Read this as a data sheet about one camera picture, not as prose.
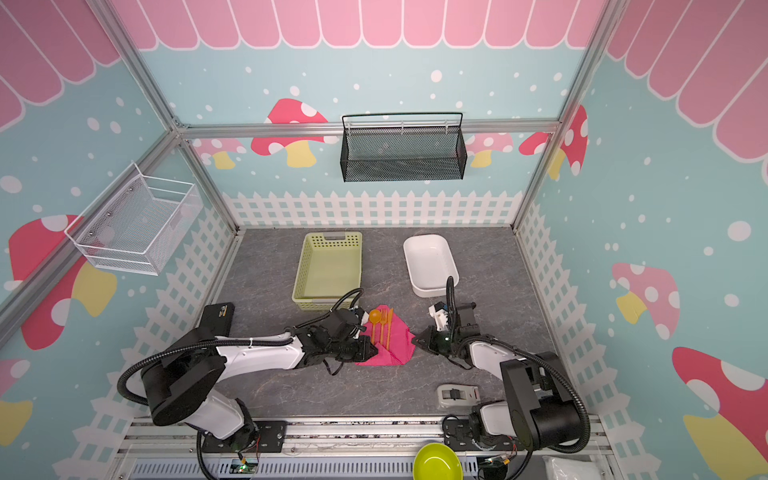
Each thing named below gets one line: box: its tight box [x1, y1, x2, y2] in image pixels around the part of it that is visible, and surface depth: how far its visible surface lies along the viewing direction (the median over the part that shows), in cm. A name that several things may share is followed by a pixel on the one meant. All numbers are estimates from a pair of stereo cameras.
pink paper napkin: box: [355, 308, 416, 366], surface depth 89 cm
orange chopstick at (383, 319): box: [380, 306, 388, 346], surface depth 96 cm
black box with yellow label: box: [199, 302, 235, 337], surface depth 96 cm
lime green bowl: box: [413, 442, 464, 480], surface depth 71 cm
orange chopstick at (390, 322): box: [386, 308, 395, 350], surface depth 94 cm
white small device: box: [436, 384, 481, 409], surface depth 79 cm
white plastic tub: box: [403, 234, 460, 298], surface depth 111 cm
